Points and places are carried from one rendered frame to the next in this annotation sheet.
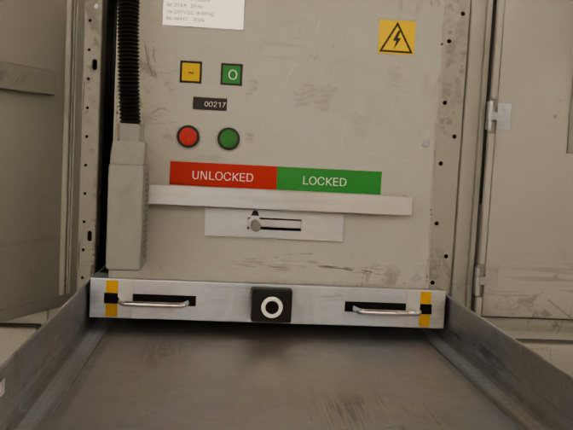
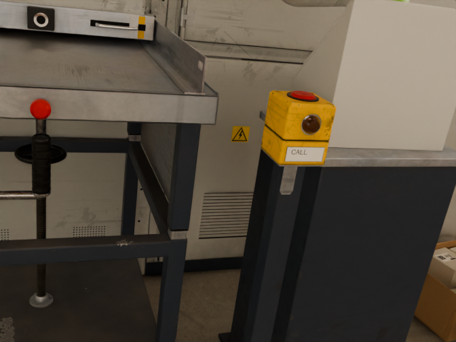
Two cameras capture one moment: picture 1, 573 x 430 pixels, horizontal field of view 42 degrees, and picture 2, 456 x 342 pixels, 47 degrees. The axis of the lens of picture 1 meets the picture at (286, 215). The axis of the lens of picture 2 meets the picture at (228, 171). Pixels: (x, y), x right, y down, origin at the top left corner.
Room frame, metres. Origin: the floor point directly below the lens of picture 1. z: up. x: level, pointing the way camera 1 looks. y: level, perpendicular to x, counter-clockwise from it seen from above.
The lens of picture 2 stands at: (-0.22, -0.10, 1.08)
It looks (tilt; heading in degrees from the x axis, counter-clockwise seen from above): 22 degrees down; 344
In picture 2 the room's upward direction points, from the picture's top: 8 degrees clockwise
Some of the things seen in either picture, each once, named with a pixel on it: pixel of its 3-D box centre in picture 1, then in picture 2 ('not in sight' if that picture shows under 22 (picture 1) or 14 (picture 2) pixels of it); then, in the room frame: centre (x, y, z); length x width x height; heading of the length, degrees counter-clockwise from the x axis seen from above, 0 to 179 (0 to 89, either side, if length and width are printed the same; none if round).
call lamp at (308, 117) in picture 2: not in sight; (313, 125); (0.46, -0.42, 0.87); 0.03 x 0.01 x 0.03; 95
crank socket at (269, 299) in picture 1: (271, 305); (41, 18); (1.10, 0.02, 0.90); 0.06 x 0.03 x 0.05; 95
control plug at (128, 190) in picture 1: (129, 204); not in sight; (1.04, 0.22, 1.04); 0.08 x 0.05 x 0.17; 5
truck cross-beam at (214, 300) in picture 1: (269, 300); (41, 16); (1.14, 0.02, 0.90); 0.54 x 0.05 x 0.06; 95
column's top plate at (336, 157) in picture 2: not in sight; (359, 136); (0.82, -0.71, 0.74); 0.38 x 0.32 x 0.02; 96
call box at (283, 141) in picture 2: not in sight; (296, 127); (0.51, -0.42, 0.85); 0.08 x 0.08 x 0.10; 5
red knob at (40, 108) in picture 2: not in sight; (40, 107); (0.64, -0.03, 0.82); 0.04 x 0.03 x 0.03; 5
